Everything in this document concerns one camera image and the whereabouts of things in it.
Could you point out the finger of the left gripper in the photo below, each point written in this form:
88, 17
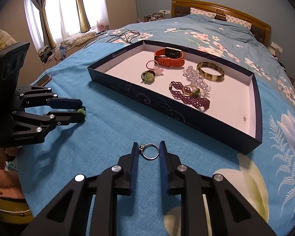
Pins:
54, 120
51, 98

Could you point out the left patterned pillow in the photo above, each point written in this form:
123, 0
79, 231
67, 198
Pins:
202, 12

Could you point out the yellow grey right curtain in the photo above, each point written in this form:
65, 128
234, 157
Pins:
83, 20

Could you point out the wooden headboard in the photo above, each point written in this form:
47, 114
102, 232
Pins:
260, 29

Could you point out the black ring green stone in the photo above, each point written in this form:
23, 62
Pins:
81, 110

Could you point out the folded blanket on windowsill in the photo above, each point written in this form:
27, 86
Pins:
79, 38

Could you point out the gold ring green stone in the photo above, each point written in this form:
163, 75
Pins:
191, 90

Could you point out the patterned pillow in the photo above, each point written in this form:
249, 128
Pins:
202, 12
238, 21

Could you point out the right patterned pillow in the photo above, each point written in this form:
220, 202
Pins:
238, 21

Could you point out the olive horn bangle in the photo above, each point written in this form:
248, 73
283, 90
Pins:
211, 71

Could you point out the orange smart watch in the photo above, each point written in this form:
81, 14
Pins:
169, 57

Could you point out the navy blue tray box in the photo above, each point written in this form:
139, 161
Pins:
218, 111

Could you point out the blue floral duvet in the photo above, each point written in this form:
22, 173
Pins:
219, 39

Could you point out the smartphone on blanket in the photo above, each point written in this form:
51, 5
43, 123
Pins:
44, 80

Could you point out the light blue floral blanket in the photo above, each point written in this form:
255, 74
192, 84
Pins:
265, 177

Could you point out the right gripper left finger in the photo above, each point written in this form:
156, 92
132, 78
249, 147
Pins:
88, 205

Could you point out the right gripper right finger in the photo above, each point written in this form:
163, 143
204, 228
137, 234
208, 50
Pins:
210, 205

